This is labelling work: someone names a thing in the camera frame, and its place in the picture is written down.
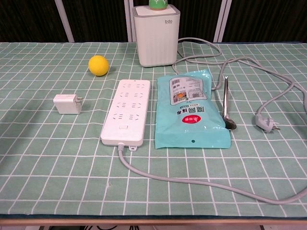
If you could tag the teal cleaning cloth bag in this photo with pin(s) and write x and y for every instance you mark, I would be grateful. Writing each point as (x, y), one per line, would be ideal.
(192, 119)

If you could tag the white bdo appliance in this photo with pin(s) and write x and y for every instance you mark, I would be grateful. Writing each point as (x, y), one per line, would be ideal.
(156, 40)

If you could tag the white power adapter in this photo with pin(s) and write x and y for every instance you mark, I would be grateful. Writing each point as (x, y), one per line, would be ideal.
(64, 104)

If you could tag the white metal frame post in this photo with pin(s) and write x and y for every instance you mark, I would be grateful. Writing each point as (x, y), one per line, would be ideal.
(128, 21)
(221, 21)
(64, 21)

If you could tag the yellow ball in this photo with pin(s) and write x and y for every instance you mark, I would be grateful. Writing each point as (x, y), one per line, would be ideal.
(98, 65)

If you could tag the green ceramic ornament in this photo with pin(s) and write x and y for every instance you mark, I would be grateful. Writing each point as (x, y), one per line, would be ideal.
(157, 4)

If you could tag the metal spoon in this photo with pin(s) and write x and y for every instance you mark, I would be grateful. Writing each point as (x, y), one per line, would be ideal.
(225, 100)

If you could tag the dark pleated curtain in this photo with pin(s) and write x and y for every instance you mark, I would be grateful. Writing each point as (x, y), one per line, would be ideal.
(263, 19)

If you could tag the green checked tablecloth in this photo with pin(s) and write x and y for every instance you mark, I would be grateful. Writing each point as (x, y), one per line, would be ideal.
(48, 155)

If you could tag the white power strip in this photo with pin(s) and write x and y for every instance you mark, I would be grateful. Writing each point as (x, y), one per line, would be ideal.
(124, 134)

